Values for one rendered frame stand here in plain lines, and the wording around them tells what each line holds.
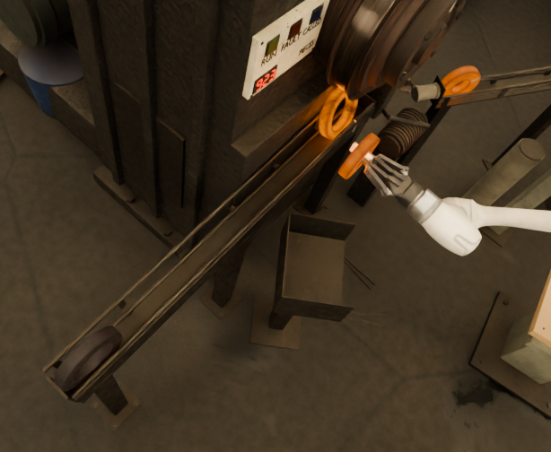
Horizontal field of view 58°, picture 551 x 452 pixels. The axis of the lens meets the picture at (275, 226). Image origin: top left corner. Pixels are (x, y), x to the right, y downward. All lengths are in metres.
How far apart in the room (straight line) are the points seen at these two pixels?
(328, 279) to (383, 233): 0.90
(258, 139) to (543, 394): 1.67
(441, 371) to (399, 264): 0.49
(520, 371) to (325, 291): 1.17
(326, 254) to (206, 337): 0.70
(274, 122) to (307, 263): 0.44
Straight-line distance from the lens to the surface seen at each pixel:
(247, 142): 1.38
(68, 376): 1.28
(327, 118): 1.60
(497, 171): 2.38
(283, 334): 2.07
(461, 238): 1.45
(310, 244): 1.56
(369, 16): 1.26
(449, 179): 2.72
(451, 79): 1.98
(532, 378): 2.46
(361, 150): 1.42
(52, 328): 2.09
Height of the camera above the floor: 1.97
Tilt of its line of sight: 61 degrees down
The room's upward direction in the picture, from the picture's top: 22 degrees clockwise
